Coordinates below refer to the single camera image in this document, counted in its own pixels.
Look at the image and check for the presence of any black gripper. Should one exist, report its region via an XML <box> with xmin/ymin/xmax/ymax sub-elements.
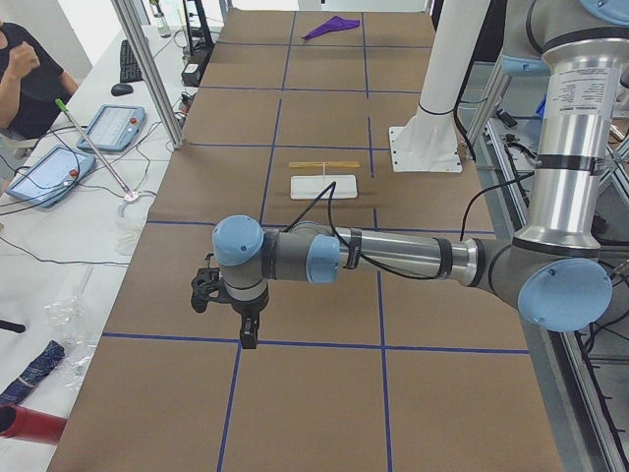
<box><xmin>231</xmin><ymin>293</ymin><xmax>268</xmax><ymax>349</ymax></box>

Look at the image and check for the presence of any purple towel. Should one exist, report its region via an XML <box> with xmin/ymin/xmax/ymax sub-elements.
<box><xmin>302</xmin><ymin>16</ymin><xmax>361</xmax><ymax>40</ymax></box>

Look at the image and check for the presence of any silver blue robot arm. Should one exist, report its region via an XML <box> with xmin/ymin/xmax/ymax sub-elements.
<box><xmin>192</xmin><ymin>1</ymin><xmax>628</xmax><ymax>349</ymax></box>

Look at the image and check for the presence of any white rack with wooden bars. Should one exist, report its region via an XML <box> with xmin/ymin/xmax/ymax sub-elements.
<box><xmin>289</xmin><ymin>160</ymin><xmax>361</xmax><ymax>200</ymax></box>

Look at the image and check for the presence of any crumpled clear plastic wrap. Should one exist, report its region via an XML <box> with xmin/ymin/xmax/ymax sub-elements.
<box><xmin>44</xmin><ymin>265</ymin><xmax>98</xmax><ymax>392</ymax></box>

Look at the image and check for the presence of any folded dark blue umbrella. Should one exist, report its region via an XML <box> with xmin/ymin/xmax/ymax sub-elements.
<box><xmin>1</xmin><ymin>340</ymin><xmax>65</xmax><ymax>406</ymax></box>

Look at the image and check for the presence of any blue teach pendant far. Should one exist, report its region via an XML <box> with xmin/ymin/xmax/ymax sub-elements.
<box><xmin>86</xmin><ymin>104</ymin><xmax>146</xmax><ymax>152</ymax></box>

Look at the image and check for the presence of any blue teach pendant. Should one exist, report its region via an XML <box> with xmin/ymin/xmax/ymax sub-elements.
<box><xmin>7</xmin><ymin>146</ymin><xmax>95</xmax><ymax>207</ymax></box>
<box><xmin>86</xmin><ymin>104</ymin><xmax>146</xmax><ymax>152</ymax></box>

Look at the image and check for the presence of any blue teach pendant near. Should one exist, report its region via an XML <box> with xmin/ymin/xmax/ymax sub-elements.
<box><xmin>7</xmin><ymin>146</ymin><xmax>95</xmax><ymax>207</ymax></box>

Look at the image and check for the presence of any red cylinder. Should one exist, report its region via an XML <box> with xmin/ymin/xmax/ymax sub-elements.
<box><xmin>1</xmin><ymin>404</ymin><xmax>67</xmax><ymax>445</ymax></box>

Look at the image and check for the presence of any black power adapter box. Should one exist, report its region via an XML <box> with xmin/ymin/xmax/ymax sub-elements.
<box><xmin>181</xmin><ymin>63</ymin><xmax>201</xmax><ymax>88</ymax></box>

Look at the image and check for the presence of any black computer mouse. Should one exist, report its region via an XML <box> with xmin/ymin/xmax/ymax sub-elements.
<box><xmin>110</xmin><ymin>83</ymin><xmax>134</xmax><ymax>96</ymax></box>

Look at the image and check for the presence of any black keyboard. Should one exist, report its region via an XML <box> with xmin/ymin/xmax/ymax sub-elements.
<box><xmin>119</xmin><ymin>39</ymin><xmax>143</xmax><ymax>84</ymax></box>

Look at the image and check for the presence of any metal rod green tip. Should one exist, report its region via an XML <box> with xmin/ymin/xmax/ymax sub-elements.
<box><xmin>55</xmin><ymin>98</ymin><xmax>139</xmax><ymax>203</ymax></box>

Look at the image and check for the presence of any seated person in black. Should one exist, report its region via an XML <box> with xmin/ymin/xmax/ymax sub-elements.
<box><xmin>1</xmin><ymin>23</ymin><xmax>79</xmax><ymax>139</ymax></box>

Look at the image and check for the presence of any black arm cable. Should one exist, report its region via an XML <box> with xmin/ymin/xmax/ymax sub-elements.
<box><xmin>283</xmin><ymin>171</ymin><xmax>532</xmax><ymax>281</ymax></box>

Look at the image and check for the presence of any white pedestal column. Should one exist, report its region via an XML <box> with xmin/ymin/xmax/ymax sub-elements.
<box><xmin>389</xmin><ymin>0</ymin><xmax>489</xmax><ymax>173</ymax></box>

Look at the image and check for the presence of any aluminium frame post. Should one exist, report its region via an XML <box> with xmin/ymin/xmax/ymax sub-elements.
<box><xmin>111</xmin><ymin>0</ymin><xmax>184</xmax><ymax>149</ymax></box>

